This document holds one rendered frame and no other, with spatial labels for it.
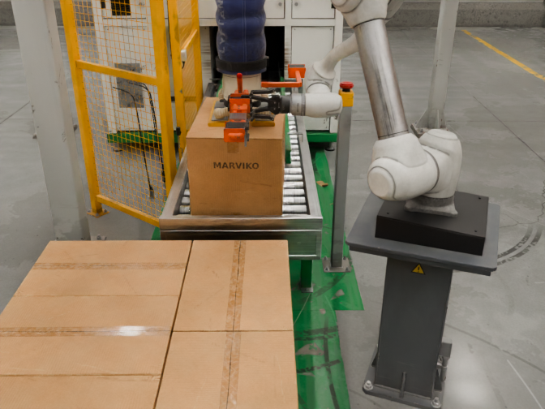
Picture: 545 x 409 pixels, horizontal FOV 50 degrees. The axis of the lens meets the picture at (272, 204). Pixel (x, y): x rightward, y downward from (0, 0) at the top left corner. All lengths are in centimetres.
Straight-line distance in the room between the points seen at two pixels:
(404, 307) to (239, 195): 82
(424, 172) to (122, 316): 111
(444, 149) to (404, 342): 79
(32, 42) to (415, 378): 235
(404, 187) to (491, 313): 137
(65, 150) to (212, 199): 105
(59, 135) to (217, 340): 171
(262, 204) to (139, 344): 89
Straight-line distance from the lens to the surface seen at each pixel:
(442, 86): 540
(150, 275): 225
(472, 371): 274
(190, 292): 213
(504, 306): 319
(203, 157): 244
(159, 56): 305
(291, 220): 247
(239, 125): 206
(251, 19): 249
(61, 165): 331
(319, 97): 236
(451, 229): 202
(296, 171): 310
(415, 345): 237
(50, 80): 317
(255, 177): 244
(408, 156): 189
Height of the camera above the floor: 175
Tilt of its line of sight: 26 degrees down
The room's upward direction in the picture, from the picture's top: straight up
